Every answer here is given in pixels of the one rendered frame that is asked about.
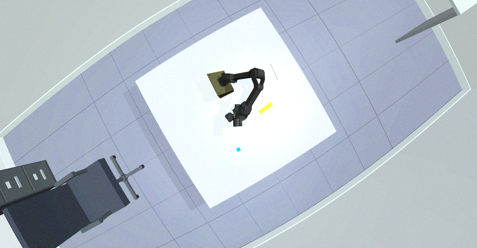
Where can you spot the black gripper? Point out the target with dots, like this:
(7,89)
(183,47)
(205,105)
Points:
(230,116)

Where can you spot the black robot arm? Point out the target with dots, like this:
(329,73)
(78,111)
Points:
(242,112)

